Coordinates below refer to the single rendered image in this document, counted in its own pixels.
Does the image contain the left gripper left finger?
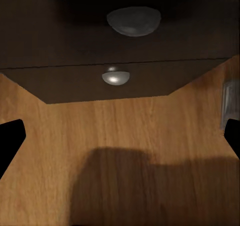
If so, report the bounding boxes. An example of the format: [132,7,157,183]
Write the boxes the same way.
[0,119,26,179]

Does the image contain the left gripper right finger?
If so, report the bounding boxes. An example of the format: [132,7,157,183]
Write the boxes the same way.
[224,119,240,159]

